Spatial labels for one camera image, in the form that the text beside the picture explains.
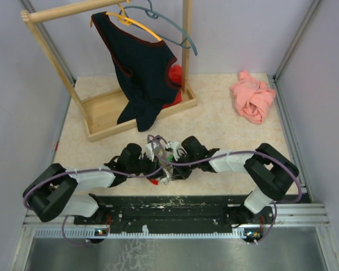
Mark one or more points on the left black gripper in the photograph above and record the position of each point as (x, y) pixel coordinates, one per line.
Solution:
(152, 165)

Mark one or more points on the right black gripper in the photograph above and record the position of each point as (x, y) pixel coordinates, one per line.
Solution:
(179, 173)

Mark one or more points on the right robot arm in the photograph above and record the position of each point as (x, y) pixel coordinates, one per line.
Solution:
(271, 171)

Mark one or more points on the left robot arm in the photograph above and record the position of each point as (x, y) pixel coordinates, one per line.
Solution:
(52, 193)

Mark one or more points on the wooden clothes rack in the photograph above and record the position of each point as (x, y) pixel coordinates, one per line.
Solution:
(100, 112)

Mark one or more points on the pink cloth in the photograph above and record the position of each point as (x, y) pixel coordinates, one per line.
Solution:
(252, 98)

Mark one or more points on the red cloth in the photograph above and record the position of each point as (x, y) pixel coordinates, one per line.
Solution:
(175, 75)

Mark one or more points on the dark navy tank top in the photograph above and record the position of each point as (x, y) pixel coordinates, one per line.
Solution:
(142, 70)

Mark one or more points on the grey-blue hanger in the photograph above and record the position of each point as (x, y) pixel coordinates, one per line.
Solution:
(166, 28)

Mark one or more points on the yellow hanger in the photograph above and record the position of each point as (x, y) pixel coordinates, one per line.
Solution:
(125, 20)

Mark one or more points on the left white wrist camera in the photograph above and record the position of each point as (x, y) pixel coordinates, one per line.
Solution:
(152, 151)

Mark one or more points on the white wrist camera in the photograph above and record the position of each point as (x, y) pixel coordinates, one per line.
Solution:
(152, 151)
(173, 146)

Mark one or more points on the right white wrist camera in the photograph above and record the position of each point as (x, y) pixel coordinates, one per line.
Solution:
(173, 146)

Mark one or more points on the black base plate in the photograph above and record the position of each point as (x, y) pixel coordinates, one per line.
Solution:
(171, 217)

